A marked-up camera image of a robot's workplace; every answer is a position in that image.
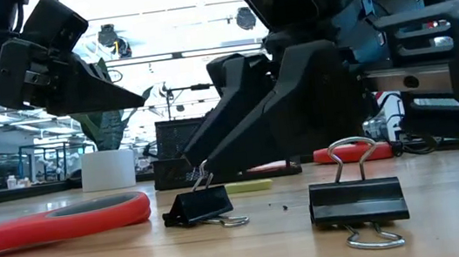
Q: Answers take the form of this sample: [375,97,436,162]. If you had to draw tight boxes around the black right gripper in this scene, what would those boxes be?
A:
[186,0,459,180]

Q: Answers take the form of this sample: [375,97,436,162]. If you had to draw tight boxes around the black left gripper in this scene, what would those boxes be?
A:
[0,24,147,125]

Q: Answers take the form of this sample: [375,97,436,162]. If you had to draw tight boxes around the black mesh desk organizer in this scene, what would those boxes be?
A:
[147,105,304,193]

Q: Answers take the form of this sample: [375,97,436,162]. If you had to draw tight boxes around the yellow-green eraser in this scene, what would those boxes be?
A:
[224,178,274,196]

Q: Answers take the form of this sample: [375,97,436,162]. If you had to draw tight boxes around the black binder clip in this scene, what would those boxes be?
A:
[155,155,251,237]
[300,131,414,257]

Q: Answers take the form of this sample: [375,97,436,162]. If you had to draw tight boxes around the red desk lamp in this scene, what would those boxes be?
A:
[311,138,395,168]

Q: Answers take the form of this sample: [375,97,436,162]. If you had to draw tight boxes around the white plant pot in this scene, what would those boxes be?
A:
[78,146,139,194]

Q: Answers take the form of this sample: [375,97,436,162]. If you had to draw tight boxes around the black pipe frame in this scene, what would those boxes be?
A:
[165,81,218,120]

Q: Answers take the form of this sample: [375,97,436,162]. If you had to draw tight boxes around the black ceiling cable reel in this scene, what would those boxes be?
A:
[94,21,134,62]
[234,5,260,33]

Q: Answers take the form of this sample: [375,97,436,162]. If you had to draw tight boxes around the black workstation frame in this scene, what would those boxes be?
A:
[16,137,100,186]

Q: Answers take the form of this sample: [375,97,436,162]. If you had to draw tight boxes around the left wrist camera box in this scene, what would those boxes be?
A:
[16,0,92,58]

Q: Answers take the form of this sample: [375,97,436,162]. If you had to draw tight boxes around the black lamp cord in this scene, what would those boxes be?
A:
[390,132,441,159]

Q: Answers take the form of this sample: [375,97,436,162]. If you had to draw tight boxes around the black metal table frame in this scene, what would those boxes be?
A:
[0,131,459,210]

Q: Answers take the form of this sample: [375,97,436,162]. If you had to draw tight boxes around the red handled scissors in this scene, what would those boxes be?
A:
[0,189,155,257]

